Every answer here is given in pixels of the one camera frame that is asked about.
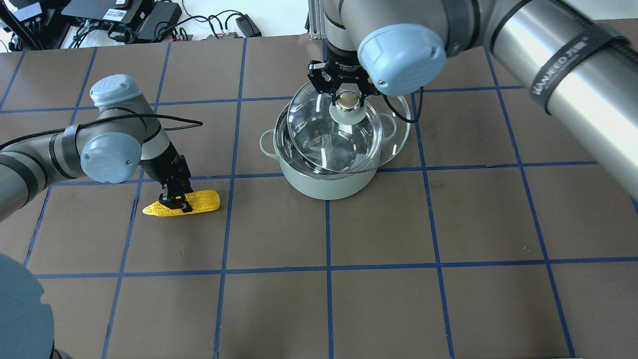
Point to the black power adapter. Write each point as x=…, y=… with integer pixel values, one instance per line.
x=247, y=26

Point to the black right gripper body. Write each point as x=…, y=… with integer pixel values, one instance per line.
x=343, y=68

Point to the glass pot lid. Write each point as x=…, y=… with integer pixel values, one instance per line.
x=348, y=137

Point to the black electronics box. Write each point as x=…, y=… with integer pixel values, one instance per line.
x=129, y=21

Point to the pale green cooking pot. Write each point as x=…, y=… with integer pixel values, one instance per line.
x=301, y=174

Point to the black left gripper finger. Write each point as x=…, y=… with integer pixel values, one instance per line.
x=174, y=198

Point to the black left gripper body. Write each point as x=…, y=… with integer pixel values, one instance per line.
x=168, y=165

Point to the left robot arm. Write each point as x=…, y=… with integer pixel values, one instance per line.
x=126, y=135

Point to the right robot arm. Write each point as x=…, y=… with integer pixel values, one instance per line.
x=581, y=72

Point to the yellow corn cob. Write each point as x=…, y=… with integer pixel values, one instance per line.
x=202, y=201

